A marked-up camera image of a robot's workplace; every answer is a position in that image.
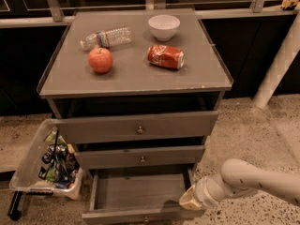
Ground grey bottom drawer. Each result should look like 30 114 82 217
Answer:
82 165 203 225

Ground grey drawer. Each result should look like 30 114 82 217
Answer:
53 111 218 143
75 145 205 170
82 165 203 225

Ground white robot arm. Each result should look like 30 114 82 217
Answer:
179 158 300 211

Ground grey top drawer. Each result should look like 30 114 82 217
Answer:
53 111 218 143

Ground grey middle drawer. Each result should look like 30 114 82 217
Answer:
75 145 205 170

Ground grey wooden drawer cabinet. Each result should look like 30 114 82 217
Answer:
36 8 234 180

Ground snack packets in bin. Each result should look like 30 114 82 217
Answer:
38 129 79 189

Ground clear plastic storage bin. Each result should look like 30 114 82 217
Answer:
9 119 83 200

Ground red soda can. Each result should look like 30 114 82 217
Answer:
147 44 184 70

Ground red apple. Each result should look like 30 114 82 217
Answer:
88 48 113 74

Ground black bin stand leg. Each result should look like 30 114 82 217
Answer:
7 191 23 221

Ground white ceramic bowl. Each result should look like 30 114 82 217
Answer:
148 15 181 41

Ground clear plastic water bottle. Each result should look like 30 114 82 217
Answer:
80 26 132 52

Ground white diagonal pole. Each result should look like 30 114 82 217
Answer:
253 13 300 109

